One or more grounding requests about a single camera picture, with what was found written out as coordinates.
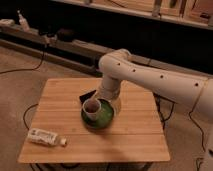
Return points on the plastic bottle with label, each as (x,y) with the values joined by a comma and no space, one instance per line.
(44,137)

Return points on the white cup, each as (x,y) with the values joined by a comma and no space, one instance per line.
(92,107)

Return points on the black square object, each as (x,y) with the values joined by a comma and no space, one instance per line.
(86,96)

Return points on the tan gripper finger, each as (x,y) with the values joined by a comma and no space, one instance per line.
(116,104)
(95,96)

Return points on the dark round object on ledge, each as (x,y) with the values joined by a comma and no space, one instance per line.
(65,35)

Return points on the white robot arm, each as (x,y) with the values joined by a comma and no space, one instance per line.
(196,92)

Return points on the wooden table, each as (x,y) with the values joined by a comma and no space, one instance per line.
(135,135)

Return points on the white spray bottle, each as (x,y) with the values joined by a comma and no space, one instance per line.
(23,22)

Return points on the green plate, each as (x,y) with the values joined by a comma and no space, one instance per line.
(105,116)

